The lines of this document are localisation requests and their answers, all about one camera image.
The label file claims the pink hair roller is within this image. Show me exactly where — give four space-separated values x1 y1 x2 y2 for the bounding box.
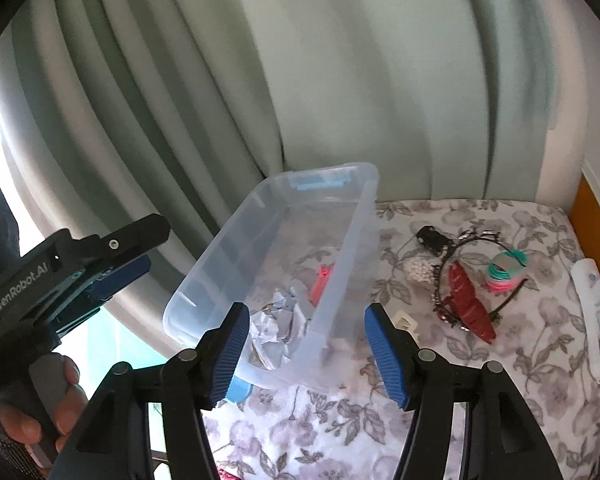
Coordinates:
307 264 336 306

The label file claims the white paper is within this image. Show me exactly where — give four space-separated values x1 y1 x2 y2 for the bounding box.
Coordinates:
250 287 316 371

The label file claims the red hair claw clip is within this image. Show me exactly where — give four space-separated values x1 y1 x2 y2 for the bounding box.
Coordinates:
445 261 497 345

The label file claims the clear plastic storage container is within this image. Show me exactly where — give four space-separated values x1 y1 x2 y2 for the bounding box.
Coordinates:
162 161 381 406

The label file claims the white pearl bead hair tie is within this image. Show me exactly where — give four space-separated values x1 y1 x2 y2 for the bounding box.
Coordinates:
407 258 441 283

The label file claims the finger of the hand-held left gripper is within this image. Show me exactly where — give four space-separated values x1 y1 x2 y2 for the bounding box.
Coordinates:
86 213 171 267
91 254 153 302

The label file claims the black toy car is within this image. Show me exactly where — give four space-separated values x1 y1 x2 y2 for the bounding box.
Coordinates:
416 226 445 253

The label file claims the brown wooden furniture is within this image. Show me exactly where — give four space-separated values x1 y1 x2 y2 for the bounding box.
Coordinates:
570 175 600 271

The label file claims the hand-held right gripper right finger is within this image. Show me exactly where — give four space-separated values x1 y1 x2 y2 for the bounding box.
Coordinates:
364 302 566 480

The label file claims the black ornamented headband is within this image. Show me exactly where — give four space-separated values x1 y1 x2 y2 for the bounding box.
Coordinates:
430 230 528 331

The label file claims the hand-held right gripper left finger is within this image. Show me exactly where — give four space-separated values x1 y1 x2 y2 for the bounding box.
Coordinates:
50 302 251 480

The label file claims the white power strip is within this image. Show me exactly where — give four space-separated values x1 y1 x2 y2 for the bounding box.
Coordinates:
571 259 600 386

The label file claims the teal pink hair ties pack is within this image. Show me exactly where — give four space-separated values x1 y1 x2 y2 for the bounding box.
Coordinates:
484 250 528 295

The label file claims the pale green curtain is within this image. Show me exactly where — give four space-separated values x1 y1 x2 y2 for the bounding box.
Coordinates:
0 0 600 356

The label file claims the small white plastic piece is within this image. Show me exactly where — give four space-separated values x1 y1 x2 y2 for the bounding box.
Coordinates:
392 311 417 335

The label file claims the grey floral blanket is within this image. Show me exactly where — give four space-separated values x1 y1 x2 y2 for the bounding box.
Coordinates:
200 199 600 480

